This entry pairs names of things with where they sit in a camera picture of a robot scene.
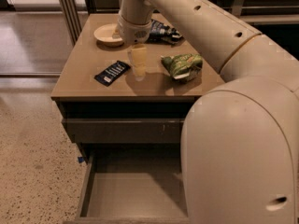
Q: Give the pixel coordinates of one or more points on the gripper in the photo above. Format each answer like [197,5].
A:
[133,32]

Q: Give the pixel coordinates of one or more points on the closed top drawer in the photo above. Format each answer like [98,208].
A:
[123,131]

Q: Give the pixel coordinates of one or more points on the blue tape piece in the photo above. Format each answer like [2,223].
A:
[80,160]

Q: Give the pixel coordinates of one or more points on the dark blue chip bag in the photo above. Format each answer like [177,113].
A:
[161,32]

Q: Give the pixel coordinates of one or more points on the blue rxbar blueberry bar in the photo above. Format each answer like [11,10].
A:
[112,73]

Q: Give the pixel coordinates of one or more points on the wooden bench with metal brackets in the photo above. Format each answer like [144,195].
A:
[267,3]

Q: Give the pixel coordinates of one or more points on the cream paper bowl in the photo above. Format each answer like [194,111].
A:
[108,35]

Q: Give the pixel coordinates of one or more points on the brown drawer cabinet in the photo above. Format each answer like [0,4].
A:
[79,96]

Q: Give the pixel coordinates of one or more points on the open middle drawer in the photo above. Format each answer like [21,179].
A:
[132,186]

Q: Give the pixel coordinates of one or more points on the metal window frame post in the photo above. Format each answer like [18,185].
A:
[71,18]

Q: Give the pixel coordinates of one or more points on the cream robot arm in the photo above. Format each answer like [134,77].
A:
[239,141]

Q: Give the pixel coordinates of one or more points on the green chip bag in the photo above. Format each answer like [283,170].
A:
[184,67]

